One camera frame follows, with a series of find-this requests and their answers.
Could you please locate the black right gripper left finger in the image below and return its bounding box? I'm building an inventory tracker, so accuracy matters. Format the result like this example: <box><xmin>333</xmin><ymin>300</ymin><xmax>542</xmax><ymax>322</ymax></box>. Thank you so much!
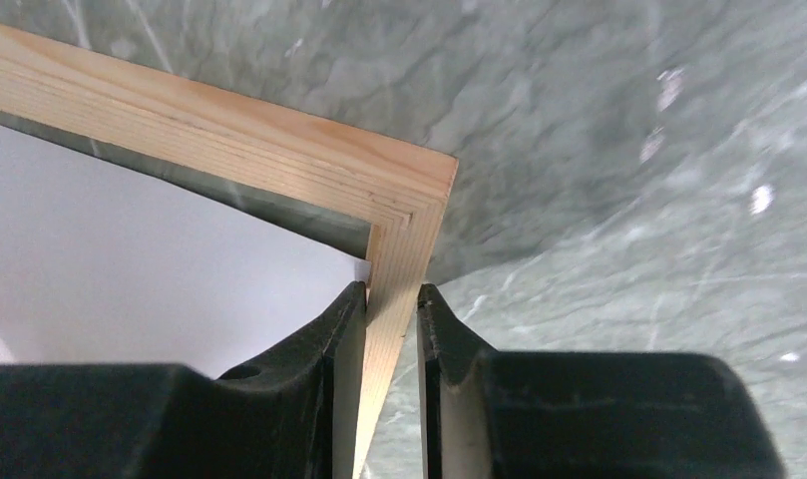
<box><xmin>0</xmin><ymin>282</ymin><xmax>366</xmax><ymax>478</ymax></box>

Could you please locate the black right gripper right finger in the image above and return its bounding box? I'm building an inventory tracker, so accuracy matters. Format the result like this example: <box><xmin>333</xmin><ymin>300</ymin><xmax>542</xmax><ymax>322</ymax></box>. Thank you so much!
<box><xmin>417</xmin><ymin>284</ymin><xmax>786</xmax><ymax>478</ymax></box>

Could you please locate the light wooden picture frame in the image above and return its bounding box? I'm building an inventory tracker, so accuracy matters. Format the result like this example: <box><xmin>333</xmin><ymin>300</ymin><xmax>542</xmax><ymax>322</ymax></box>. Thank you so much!
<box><xmin>0</xmin><ymin>24</ymin><xmax>458</xmax><ymax>474</ymax></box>

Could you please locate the white photo paper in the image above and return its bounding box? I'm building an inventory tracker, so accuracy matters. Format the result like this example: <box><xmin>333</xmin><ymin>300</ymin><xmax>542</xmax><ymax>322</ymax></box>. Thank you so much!
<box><xmin>0</xmin><ymin>126</ymin><xmax>369</xmax><ymax>377</ymax></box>

